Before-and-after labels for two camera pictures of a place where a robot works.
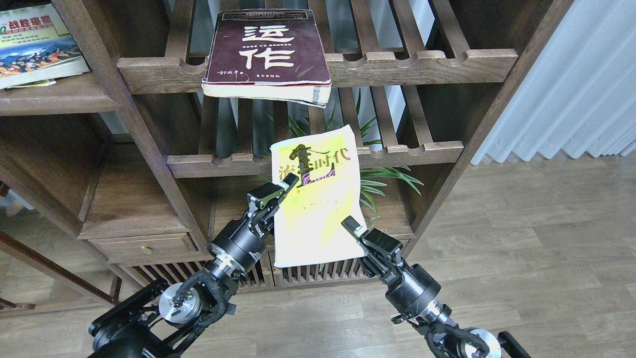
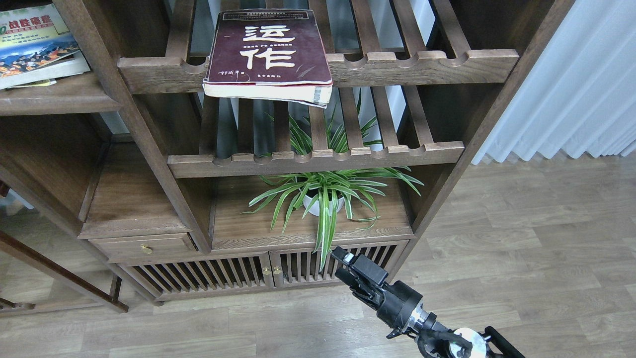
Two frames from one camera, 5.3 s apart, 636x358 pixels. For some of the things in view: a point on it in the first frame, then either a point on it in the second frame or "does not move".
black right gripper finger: x=352 y=225 → x=342 y=255
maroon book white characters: x=272 y=55 does not move
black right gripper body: x=411 y=289 → x=395 y=303
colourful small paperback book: x=36 y=49 does not move
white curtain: x=580 y=93 does not move
